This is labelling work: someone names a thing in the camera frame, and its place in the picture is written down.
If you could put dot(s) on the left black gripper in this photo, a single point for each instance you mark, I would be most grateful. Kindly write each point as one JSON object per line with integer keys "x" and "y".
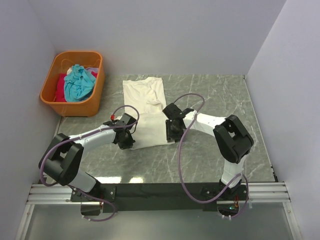
{"x": 125, "y": 142}

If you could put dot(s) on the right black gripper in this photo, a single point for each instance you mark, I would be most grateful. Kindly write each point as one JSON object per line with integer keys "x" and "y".
{"x": 171, "y": 135}

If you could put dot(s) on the aluminium frame rail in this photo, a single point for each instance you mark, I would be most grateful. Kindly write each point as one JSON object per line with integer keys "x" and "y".
{"x": 50, "y": 215}

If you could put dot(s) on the black base beam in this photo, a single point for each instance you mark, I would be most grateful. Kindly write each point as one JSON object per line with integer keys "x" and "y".
{"x": 161, "y": 197}

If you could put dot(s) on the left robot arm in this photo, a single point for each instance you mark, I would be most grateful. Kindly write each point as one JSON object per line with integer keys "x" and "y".
{"x": 62, "y": 158}

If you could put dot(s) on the lavender cloth in basket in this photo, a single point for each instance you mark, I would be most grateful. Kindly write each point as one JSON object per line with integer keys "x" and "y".
{"x": 92, "y": 69}

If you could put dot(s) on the white t shirt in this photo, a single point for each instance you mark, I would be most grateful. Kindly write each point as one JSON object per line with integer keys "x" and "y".
{"x": 148, "y": 97}

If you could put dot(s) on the red t shirt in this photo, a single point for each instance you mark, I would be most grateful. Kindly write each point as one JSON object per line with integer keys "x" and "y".
{"x": 59, "y": 93}

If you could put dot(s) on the teal t shirt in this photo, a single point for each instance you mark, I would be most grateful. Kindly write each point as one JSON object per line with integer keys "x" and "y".
{"x": 79, "y": 84}

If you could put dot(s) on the orange plastic basket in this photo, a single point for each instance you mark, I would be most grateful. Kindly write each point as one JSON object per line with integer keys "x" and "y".
{"x": 61, "y": 63}

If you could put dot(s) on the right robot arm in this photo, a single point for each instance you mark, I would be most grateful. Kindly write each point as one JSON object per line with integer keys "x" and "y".
{"x": 233, "y": 140}

